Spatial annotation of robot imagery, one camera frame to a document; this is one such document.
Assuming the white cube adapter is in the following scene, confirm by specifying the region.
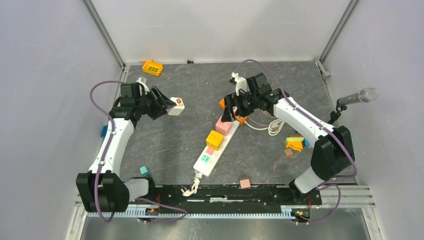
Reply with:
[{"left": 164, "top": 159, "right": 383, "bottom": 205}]
[{"left": 166, "top": 97, "right": 185, "bottom": 116}]

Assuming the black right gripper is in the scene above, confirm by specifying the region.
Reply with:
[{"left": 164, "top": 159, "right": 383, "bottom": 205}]
[{"left": 221, "top": 89, "right": 259, "bottom": 122}]

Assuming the blue wall clip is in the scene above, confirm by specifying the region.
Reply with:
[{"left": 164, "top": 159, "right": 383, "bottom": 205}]
[{"left": 100, "top": 125, "right": 108, "bottom": 139}]

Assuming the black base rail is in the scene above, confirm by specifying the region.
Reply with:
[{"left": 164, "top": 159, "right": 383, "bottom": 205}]
[{"left": 144, "top": 178, "right": 323, "bottom": 214}]

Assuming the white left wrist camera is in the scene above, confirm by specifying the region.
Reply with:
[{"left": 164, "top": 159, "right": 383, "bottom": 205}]
[{"left": 136, "top": 76, "right": 150, "bottom": 96}]

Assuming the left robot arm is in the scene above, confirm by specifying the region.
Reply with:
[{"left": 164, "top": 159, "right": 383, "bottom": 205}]
[{"left": 75, "top": 81, "right": 185, "bottom": 216}]

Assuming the wooden letter cube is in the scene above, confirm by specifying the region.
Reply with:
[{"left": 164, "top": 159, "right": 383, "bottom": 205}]
[{"left": 283, "top": 148, "right": 294, "bottom": 158}]

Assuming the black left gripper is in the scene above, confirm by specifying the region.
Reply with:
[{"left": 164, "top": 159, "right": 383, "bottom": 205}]
[{"left": 135, "top": 85, "right": 176, "bottom": 121}]

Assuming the pink cube socket adapter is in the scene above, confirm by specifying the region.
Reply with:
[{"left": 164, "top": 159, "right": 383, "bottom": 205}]
[{"left": 215, "top": 116, "right": 233, "bottom": 137}]

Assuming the orange power strip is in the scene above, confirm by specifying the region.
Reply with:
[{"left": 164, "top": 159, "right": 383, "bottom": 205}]
[{"left": 218, "top": 98, "right": 249, "bottom": 126}]

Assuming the colourful toy block stack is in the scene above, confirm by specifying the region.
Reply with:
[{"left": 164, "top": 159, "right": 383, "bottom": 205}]
[{"left": 285, "top": 135, "right": 311, "bottom": 152}]

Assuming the teal plug adapter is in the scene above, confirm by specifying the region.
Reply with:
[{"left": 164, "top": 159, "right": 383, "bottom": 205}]
[{"left": 139, "top": 166, "right": 151, "bottom": 178}]

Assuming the white coiled cable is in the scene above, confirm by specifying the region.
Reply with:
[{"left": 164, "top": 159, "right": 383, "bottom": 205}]
[{"left": 181, "top": 170, "right": 204, "bottom": 198}]

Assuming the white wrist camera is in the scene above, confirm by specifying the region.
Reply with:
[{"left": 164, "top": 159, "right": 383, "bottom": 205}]
[
  {"left": 230, "top": 72, "right": 248, "bottom": 96},
  {"left": 136, "top": 76, "right": 150, "bottom": 96}
]

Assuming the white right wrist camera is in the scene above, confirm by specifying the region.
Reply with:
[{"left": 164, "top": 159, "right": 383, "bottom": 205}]
[{"left": 230, "top": 72, "right": 248, "bottom": 96}]

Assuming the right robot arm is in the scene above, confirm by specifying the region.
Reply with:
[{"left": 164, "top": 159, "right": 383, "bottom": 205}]
[{"left": 222, "top": 72, "right": 355, "bottom": 204}]

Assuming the yellow cube socket adapter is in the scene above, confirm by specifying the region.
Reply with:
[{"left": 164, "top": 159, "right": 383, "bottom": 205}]
[{"left": 205, "top": 130, "right": 224, "bottom": 151}]

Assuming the white multicolour power strip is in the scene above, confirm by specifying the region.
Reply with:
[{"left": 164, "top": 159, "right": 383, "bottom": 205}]
[{"left": 193, "top": 117, "right": 240, "bottom": 177}]

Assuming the yellow toy brick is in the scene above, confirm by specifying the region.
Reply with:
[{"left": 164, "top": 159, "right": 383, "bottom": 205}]
[{"left": 142, "top": 60, "right": 164, "bottom": 76}]

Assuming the small pink plug adapter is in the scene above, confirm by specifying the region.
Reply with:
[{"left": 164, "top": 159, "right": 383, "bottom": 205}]
[{"left": 239, "top": 176, "right": 251, "bottom": 189}]

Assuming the grey microphone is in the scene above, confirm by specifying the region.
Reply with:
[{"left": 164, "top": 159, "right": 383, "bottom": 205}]
[{"left": 337, "top": 87, "right": 379, "bottom": 106}]

